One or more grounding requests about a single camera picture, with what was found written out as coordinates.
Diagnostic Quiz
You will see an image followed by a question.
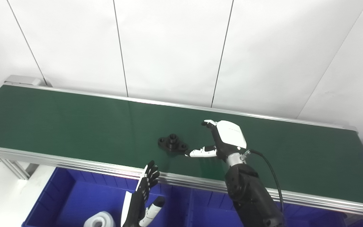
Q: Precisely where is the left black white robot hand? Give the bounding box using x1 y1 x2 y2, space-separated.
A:
121 160 165 227

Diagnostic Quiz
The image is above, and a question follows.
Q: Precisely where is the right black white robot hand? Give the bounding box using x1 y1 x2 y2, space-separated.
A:
185 119 247 160

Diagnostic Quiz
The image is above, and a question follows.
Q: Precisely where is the black flange part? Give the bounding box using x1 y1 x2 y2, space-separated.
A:
158 134 189 154

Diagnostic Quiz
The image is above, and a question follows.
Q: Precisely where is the white cylindrical part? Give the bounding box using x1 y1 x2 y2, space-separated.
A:
84 211 116 227

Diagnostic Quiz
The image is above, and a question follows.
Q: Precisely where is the aluminium conveyor support leg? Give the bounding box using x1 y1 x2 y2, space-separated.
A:
0 157 31 180

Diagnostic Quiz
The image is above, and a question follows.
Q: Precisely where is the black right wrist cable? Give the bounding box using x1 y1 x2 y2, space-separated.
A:
244 149 285 221

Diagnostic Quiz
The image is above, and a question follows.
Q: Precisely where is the green conveyor belt aluminium frame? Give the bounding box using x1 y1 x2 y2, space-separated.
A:
0 83 363 220

